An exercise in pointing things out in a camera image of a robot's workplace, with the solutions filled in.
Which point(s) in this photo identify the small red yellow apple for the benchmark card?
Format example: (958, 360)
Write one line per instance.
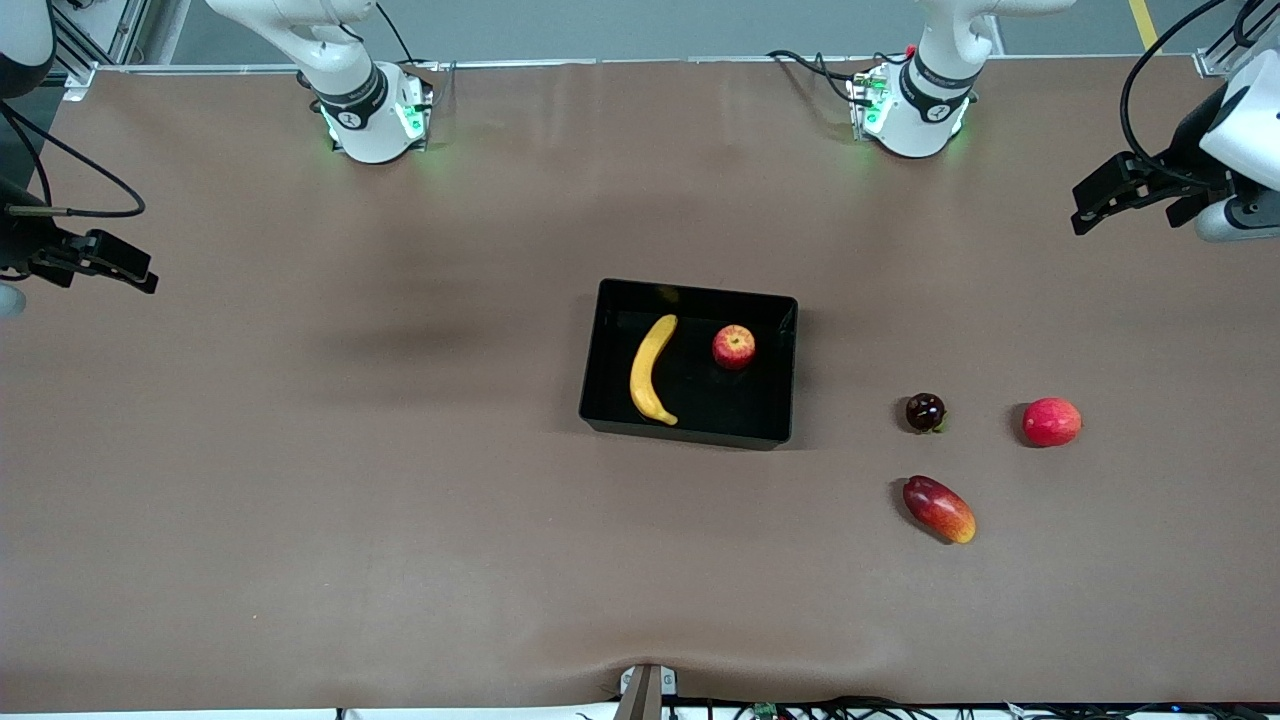
(734, 347)

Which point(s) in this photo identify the black plastic box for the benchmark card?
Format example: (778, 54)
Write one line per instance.
(740, 400)

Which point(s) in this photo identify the yellow banana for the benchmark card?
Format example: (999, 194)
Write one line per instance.
(648, 370)

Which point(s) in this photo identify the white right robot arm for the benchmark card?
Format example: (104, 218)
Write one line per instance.
(360, 110)

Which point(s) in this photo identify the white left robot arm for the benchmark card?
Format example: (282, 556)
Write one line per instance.
(930, 110)

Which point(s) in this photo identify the yellow floor tape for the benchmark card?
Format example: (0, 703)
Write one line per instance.
(1142, 25)

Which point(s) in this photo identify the round red peach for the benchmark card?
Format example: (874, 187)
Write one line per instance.
(1052, 422)

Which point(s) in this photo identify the dark purple plum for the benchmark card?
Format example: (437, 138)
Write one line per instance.
(925, 412)

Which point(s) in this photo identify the brown table mat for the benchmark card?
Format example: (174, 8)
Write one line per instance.
(300, 550)

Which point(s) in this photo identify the red yellow mango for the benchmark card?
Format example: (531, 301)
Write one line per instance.
(940, 510)

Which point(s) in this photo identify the small green circuit board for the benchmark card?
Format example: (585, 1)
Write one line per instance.
(765, 711)

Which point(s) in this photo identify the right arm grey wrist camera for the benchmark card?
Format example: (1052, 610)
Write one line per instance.
(10, 300)

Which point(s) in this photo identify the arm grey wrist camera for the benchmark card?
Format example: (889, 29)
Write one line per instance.
(1240, 222)
(10, 300)

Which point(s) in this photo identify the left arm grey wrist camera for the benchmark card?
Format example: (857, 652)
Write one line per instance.
(1240, 222)

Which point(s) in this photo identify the aluminium frame profile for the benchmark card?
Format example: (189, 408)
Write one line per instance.
(1215, 62)
(125, 30)

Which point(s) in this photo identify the silver table edge rail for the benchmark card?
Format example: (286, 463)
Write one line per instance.
(650, 60)

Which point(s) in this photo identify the brown camera mount bracket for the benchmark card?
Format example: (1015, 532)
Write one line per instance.
(645, 690)

